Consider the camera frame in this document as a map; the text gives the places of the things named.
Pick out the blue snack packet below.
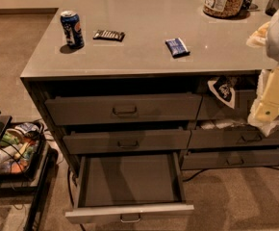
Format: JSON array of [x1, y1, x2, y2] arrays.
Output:
[[165, 38, 190, 58]]

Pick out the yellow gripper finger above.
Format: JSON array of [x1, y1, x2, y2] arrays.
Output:
[[247, 64, 279, 127]]

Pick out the grey drawer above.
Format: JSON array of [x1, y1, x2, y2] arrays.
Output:
[[181, 148, 279, 170], [197, 90, 256, 120], [189, 126, 279, 149], [63, 129, 190, 154], [45, 93, 201, 125], [65, 152, 193, 224]]

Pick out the blue Pepsi soda can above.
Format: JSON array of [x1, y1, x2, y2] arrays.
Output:
[[60, 11, 85, 49]]

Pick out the clear plastic bags in drawer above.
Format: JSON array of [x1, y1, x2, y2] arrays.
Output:
[[198, 118, 279, 137]]

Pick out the black side cart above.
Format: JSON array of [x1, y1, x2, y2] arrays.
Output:
[[0, 111, 58, 231]]

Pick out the large clear snack jar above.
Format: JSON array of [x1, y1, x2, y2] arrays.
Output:
[[203, 0, 243, 18]]

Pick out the black bin of trash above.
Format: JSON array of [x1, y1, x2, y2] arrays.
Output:
[[0, 121, 45, 177]]

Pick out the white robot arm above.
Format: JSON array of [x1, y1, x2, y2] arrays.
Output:
[[246, 9, 279, 127]]

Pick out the grey drawer cabinet counter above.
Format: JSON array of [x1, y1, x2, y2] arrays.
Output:
[[21, 0, 279, 171]]

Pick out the dark striped snack bar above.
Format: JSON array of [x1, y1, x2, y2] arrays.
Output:
[[93, 30, 125, 42]]

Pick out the black white chip bag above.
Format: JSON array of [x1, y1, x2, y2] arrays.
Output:
[[208, 75, 238, 109]]

